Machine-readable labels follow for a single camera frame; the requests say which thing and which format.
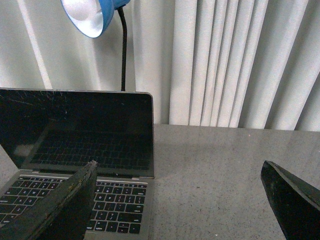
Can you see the silver laptop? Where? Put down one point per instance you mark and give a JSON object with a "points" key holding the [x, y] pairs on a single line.
{"points": [[50, 134]]}

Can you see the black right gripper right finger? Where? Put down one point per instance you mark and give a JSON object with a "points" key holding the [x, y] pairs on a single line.
{"points": [[294, 202]]}

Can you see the blue desk lamp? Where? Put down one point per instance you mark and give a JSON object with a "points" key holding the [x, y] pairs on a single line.
{"points": [[92, 18]]}

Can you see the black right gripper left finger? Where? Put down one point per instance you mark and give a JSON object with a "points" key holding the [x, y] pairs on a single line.
{"points": [[63, 214]]}

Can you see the white vertical blinds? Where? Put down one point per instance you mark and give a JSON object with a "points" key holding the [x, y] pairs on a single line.
{"points": [[220, 63]]}

